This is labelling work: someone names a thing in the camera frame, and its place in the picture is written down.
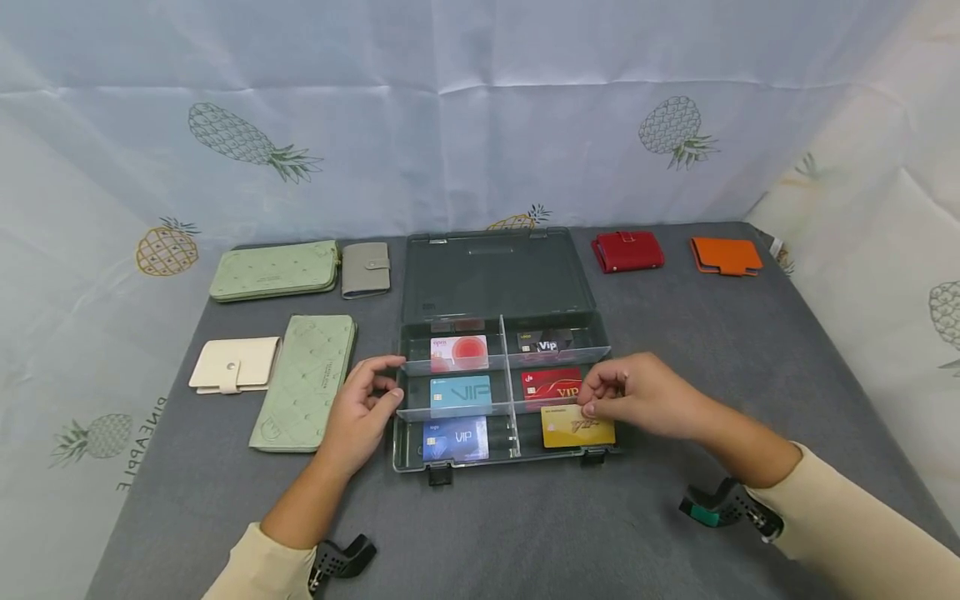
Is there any person's left hand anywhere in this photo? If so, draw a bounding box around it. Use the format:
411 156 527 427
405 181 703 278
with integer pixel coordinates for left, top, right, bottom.
315 355 408 481

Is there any person's right hand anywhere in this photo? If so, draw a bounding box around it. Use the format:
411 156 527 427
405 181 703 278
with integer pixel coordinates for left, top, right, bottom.
577 352 723 443

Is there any gold card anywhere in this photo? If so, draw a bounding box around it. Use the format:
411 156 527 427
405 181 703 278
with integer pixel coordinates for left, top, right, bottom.
540 405 617 449

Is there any person's left forearm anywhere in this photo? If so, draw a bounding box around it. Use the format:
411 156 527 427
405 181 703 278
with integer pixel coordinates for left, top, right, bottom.
201 454 370 600

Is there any person's right forearm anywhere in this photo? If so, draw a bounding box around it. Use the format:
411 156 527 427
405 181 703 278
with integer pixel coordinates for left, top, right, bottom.
686 398 960 600

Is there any black card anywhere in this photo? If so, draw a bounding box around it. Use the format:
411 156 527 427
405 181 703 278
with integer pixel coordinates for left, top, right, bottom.
517 328 576 356

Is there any light blue card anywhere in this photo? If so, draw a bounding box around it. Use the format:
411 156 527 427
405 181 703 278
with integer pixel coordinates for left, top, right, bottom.
429 375 494 418

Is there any dark blue card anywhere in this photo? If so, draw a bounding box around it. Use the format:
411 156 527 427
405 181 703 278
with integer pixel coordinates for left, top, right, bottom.
421 416 490 463

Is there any pink and red card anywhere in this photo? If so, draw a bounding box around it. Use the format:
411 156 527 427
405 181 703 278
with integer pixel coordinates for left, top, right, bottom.
429 335 490 373

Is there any long green quilted wallet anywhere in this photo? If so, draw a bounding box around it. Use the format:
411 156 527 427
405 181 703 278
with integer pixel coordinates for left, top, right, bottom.
247 314 358 453
209 240 341 303

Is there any small grey wallet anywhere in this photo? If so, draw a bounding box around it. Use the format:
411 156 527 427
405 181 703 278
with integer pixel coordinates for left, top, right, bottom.
341 242 392 299

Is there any red wallet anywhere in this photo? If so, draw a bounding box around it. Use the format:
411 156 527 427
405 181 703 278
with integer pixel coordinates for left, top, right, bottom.
591 230 667 274

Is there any clear grey plastic compartment box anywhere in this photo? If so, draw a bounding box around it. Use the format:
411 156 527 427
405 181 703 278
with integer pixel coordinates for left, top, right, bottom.
391 227 623 488

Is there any small cream wallet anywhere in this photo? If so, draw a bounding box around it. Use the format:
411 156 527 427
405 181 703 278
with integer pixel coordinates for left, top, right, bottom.
187 337 282 395

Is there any black wrist band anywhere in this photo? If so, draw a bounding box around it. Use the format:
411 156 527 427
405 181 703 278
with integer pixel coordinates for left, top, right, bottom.
678 477 786 544
307 534 378 594

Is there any orange wallet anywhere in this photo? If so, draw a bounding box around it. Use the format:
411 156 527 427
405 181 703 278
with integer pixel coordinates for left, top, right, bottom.
690 237 765 278

